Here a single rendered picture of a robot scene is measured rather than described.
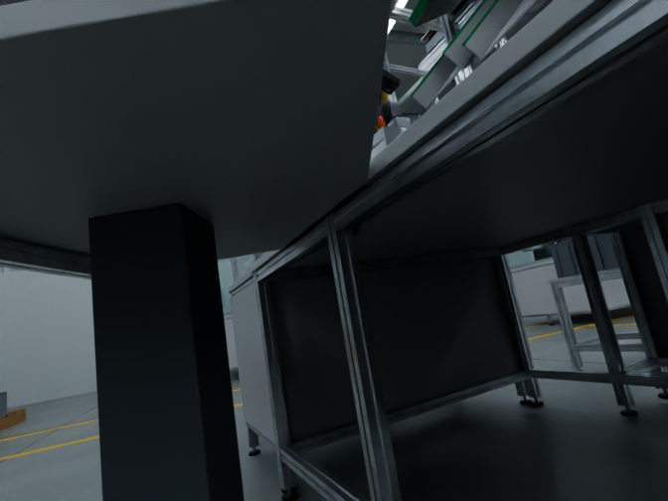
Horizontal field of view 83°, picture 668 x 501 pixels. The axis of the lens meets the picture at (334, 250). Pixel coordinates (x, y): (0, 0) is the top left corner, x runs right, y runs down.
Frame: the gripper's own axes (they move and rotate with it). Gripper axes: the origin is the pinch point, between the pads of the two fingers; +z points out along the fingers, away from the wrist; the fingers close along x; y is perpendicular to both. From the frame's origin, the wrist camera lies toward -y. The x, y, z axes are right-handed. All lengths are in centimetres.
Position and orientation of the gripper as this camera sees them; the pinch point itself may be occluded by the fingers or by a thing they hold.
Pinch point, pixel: (376, 124)
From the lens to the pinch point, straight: 104.3
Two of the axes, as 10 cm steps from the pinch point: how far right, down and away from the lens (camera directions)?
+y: -8.9, 0.7, -4.4
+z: 1.6, 9.7, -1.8
